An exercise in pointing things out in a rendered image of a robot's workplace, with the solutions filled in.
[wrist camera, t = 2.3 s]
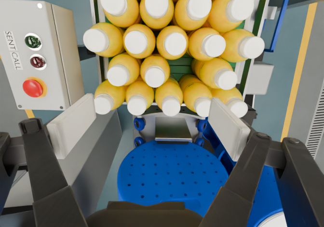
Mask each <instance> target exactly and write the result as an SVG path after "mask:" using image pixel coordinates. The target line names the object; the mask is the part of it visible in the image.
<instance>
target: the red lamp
mask: <svg viewBox="0 0 324 227"><path fill-rule="evenodd" d="M30 64H31V65H32V66H33V67H34V68H42V67H43V66H44V61H43V60H42V59H41V58H40V57H39V56H34V57H32V58H31V59H30Z"/></svg>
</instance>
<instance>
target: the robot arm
mask: <svg viewBox="0 0 324 227"><path fill-rule="evenodd" d="M95 119H96V112H95V102H94V95H93V94H92V93H87V94H86V95H85V96H83V97H82V98H81V99H79V100H78V101H77V102H76V103H74V104H73V105H72V106H70V107H69V108H68V109H66V110H65V111H64V112H63V113H61V114H59V115H57V116H55V117H53V118H52V119H51V120H49V121H48V122H47V123H45V124H44V125H43V123H42V119H41V118H29V119H25V120H23V121H21V122H19V124H18V126H19V129H20V132H21V135H22V136H17V137H10V135H9V133H8V132H0V216H1V213H2V211H3V208H4V205H5V203H6V200H7V198H8V195H9V192H10V189H11V187H12V184H13V181H14V178H15V176H16V173H17V170H18V168H19V165H20V164H23V163H27V168H28V174H29V179H30V184H31V190H32V195H33V200H34V202H33V203H32V205H33V211H34V217H35V223H36V227H246V226H247V223H248V220H249V216H250V213H251V210H252V206H253V201H254V198H255V194H256V191H257V187H258V184H259V181H260V177H261V174H262V171H263V167H264V165H267V166H270V167H273V171H274V175H275V179H276V183H277V187H278V191H279V195H280V199H281V203H282V208H283V213H284V216H285V221H286V225H287V227H324V174H323V173H322V171H321V170H320V168H319V166H318V165H317V163H316V161H315V160H314V158H313V157H312V155H311V153H310V152H309V150H308V149H307V147H306V145H305V144H304V143H303V142H301V141H300V140H298V139H296V138H291V137H284V138H283V140H282V142H278V141H273V140H272V138H271V137H270V136H269V135H267V134H265V133H261V132H257V131H256V130H255V129H253V128H252V127H251V126H250V125H249V124H248V123H247V122H246V121H244V120H243V119H241V118H238V117H237V116H236V115H235V114H234V113H233V112H232V111H231V110H230V109H229V108H228V107H227V106H226V105H225V104H224V103H223V102H222V101H220V100H219V99H218V98H217V97H213V98H211V103H210V109H209V115H208V122H209V123H210V125H211V126H212V128H213V130H214V131H215V133H216V134H217V136H218V138H219V140H220V141H221V143H222V144H223V146H224V148H225V149H226V151H227V152H228V154H229V155H230V157H231V159H232V160H233V161H236V164H235V166H234V168H233V170H232V171H231V173H230V175H229V177H228V179H227V181H226V183H225V184H224V186H221V187H220V189H219V191H218V192H217V194H216V196H215V198H214V200H213V201H212V203H211V205H210V207H209V208H208V210H207V212H206V214H205V216H204V217H202V216H201V215H199V214H198V213H196V212H195V211H193V210H190V209H187V208H185V204H184V201H165V202H161V203H157V204H153V205H149V206H144V205H140V204H136V203H133V202H129V201H108V205H107V208H105V209H102V210H99V211H97V212H95V213H93V214H91V215H90V216H88V217H87V218H84V216H83V214H82V211H81V209H80V207H79V204H78V202H77V200H76V198H75V195H74V193H73V191H72V188H71V186H70V185H68V183H67V181H66V179H65V176H64V174H63V172H62V169H61V167H60V165H59V162H58V160H57V159H64V158H65V157H66V156H67V155H68V153H69V152H70V151H71V150H72V149H73V147H74V146H75V145H76V143H77V142H78V141H79V139H80V138H81V137H82V136H83V134H84V133H85V132H86V130H87V129H88V128H89V126H90V125H91V124H92V123H93V121H94V120H95Z"/></svg>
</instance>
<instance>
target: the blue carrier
mask: <svg viewBox="0 0 324 227"><path fill-rule="evenodd" d="M228 177H229V175H228V173H227V171H226V169H225V167H224V166H223V164H222V163H221V162H220V161H219V160H218V158H217V157H215V156H214V155H213V154H212V153H211V152H209V151H208V150H206V149H205V148H203V147H201V146H199V145H197V144H194V143H191V142H189V144H158V143H157V141H155V140H153V141H149V142H146V143H144V144H141V145H139V146H138V147H136V148H135V149H133V150H132V151H131V152H130V153H128V155H127V156H126V157H125V158H124V159H123V161H122V163H121V165H120V167H119V170H118V175H117V188H118V199H119V201H129V202H133V203H136V204H140V205H144V206H149V205H153V204H157V203H161V202H165V201H184V204H185V208H187V209H190V210H193V211H195V212H196V213H198V214H199V215H201V216H202V217H204V216H205V214H206V212H207V210H208V208H209V207H210V205H211V203H212V201H213V200H214V198H215V196H216V194H217V192H218V191H219V189H220V187H221V186H224V184H225V183H226V181H227V179H228Z"/></svg>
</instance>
